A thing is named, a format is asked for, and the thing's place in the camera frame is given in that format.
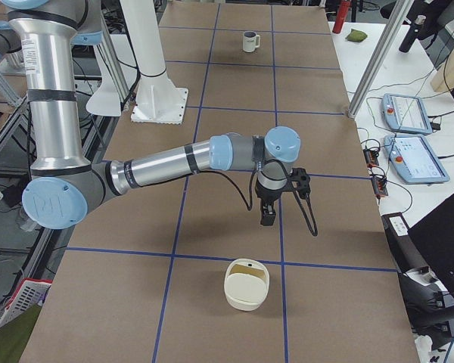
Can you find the far blue teach pendant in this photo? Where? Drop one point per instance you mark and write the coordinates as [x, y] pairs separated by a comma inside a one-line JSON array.
[[404, 113]]

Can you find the black monitor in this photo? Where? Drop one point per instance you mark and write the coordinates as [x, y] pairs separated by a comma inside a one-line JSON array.
[[433, 236]]

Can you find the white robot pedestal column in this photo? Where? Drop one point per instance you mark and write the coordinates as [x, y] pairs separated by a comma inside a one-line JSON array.
[[141, 21]]

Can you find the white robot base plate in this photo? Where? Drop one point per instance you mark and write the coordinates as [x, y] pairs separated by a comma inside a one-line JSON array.
[[153, 106]]

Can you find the cream plastic basket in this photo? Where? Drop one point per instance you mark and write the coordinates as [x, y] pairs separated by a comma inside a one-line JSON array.
[[246, 284]]

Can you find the white mug with HOME print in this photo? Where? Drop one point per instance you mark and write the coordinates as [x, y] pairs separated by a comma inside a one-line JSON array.
[[250, 41]]

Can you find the blue teach pendant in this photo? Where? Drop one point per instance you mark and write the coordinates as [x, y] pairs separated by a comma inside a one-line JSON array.
[[414, 160], [404, 113]]

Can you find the green cloth bag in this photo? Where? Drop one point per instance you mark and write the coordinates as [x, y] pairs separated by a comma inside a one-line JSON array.
[[356, 36]]

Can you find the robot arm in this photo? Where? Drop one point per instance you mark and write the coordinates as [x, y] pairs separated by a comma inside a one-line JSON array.
[[66, 184]]

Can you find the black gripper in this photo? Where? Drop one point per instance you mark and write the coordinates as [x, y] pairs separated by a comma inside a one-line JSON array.
[[266, 196]]

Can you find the near blue teach pendant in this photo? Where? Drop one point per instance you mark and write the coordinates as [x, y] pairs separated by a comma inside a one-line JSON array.
[[414, 160]]

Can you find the red cylinder bottle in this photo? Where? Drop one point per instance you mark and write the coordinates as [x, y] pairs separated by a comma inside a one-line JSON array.
[[341, 16]]

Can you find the aluminium frame post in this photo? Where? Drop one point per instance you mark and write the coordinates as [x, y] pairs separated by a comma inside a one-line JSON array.
[[398, 15]]

